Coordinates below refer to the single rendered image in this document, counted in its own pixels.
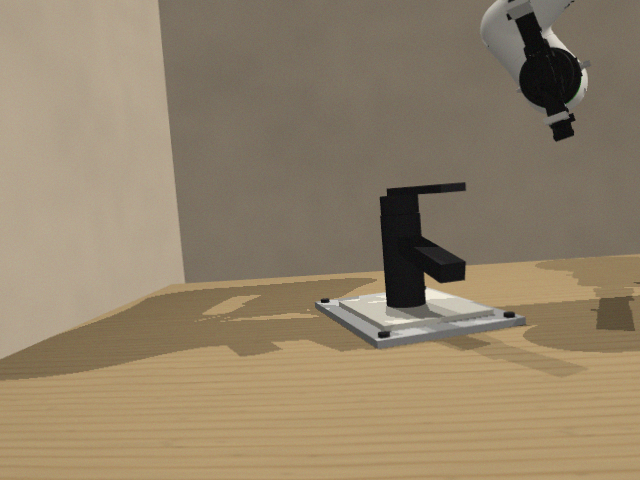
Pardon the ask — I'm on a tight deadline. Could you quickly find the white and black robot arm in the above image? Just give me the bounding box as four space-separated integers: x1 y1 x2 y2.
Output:
480 0 591 114

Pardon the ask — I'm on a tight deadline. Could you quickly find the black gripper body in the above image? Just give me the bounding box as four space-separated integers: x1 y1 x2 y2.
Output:
521 48 575 100

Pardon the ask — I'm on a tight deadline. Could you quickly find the black faucet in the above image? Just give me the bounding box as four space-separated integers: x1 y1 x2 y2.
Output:
339 182 494 331

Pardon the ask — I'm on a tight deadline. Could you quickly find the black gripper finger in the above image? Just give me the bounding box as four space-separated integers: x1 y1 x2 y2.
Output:
504 0 557 73
533 72 576 142

